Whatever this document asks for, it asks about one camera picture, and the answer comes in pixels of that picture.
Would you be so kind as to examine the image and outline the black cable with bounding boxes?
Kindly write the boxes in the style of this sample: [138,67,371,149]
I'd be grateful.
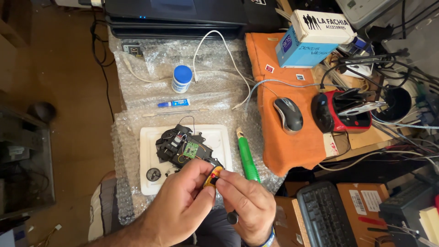
[89,6,116,123]

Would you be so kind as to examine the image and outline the thin wooden stick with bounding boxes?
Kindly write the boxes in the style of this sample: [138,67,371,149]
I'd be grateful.
[142,108,210,118]

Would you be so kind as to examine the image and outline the black round gear disc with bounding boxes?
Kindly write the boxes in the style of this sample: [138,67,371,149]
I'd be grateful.
[146,168,162,182]

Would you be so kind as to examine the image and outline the white foam tray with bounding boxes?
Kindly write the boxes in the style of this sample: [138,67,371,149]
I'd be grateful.
[139,124,234,196]

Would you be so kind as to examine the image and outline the tangle of cables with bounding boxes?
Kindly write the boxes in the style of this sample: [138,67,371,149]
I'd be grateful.
[317,34,439,172]

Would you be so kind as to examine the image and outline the red black desk holder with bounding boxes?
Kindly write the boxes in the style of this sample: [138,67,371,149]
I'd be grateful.
[311,88,388,134]

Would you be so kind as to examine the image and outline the black game console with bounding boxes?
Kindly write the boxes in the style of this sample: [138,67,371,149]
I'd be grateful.
[104,0,286,40]

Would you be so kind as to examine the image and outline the yellow sticky note pad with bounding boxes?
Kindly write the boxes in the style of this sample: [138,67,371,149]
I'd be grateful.
[418,206,439,238]

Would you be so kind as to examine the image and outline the glass cabinet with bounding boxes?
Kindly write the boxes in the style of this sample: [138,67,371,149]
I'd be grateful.
[0,103,56,220]

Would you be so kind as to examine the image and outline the white bottle with blue cap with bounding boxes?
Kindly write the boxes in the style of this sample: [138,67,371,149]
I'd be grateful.
[171,65,193,94]

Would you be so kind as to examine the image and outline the clear bubble wrap sheet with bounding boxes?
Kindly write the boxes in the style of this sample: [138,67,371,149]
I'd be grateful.
[108,32,286,225]

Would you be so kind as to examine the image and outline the blue cardboard box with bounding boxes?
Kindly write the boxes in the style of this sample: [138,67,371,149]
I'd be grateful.
[275,25,339,69]

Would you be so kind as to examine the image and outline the black keyboard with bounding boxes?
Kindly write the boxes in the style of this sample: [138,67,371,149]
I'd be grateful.
[296,181,359,247]

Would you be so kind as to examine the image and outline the red pen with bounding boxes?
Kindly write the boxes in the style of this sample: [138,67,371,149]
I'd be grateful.
[358,216,388,227]

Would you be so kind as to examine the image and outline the black silver computer mouse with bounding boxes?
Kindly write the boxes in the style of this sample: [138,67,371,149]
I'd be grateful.
[273,97,304,134]

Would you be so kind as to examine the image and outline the small metal connector block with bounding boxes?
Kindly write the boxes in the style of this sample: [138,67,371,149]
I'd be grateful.
[121,43,143,58]

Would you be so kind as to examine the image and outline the white cable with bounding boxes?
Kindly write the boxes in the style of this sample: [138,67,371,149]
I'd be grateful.
[192,30,253,110]

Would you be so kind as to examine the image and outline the black electronic device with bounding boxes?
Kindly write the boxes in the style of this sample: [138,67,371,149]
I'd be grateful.
[379,178,439,247]

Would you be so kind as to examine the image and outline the person's right hand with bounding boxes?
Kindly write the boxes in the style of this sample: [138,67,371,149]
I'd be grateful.
[215,170,277,245]

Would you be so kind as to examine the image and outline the green utility knife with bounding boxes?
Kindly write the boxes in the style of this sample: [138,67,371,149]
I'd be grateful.
[236,127,261,183]

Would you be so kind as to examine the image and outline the grey mouse cable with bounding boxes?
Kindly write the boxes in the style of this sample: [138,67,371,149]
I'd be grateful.
[244,78,324,115]

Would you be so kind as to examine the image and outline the orange cloth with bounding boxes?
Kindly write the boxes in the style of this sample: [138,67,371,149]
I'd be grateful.
[245,32,327,177]

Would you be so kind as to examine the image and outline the person's left hand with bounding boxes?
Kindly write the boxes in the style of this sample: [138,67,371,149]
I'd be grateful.
[147,159,217,239]

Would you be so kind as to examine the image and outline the blue white wristband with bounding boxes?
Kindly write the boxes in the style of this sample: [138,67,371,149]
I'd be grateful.
[241,226,277,247]

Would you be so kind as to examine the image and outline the person's grey striped shorts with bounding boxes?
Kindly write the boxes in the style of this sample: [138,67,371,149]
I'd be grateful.
[87,178,242,247]

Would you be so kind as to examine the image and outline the brown cardboard box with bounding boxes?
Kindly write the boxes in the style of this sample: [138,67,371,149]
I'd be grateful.
[336,183,396,247]

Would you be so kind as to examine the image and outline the beige cable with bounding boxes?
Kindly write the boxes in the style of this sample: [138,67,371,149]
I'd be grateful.
[122,55,174,84]

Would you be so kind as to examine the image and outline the white printed box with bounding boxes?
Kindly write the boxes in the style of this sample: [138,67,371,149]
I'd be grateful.
[290,9,357,45]

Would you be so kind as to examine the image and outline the black plastic drive mechanism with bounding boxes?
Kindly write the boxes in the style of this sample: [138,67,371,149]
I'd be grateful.
[155,124,225,171]

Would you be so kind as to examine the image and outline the black round cup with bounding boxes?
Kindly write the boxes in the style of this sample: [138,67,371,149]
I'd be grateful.
[373,86,412,123]

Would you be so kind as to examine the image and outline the grey white printer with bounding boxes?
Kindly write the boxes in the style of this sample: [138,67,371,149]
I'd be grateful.
[335,0,402,30]

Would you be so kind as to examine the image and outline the blue glue tube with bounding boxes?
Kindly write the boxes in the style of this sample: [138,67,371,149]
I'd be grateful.
[157,99,191,108]

